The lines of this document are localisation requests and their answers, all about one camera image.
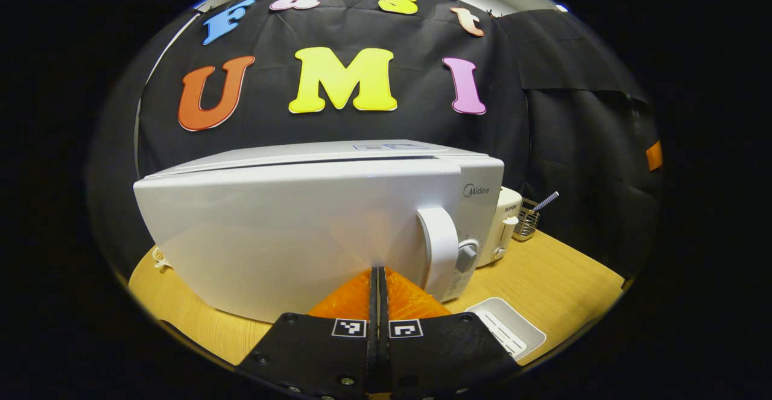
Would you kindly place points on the white rectangular tray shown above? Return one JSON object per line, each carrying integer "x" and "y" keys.
{"x": 512, "y": 321}

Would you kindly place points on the white toaster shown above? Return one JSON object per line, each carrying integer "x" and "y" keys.
{"x": 503, "y": 225}

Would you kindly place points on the white microwave oven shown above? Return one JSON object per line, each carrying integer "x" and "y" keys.
{"x": 289, "y": 225}

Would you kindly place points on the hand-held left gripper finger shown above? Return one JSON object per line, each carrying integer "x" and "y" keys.
{"x": 373, "y": 309}
{"x": 383, "y": 309}

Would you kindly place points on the white compartment plate with beans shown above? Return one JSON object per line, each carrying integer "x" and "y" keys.
{"x": 160, "y": 258}

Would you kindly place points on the orange tag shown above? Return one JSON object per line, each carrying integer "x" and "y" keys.
{"x": 654, "y": 156}

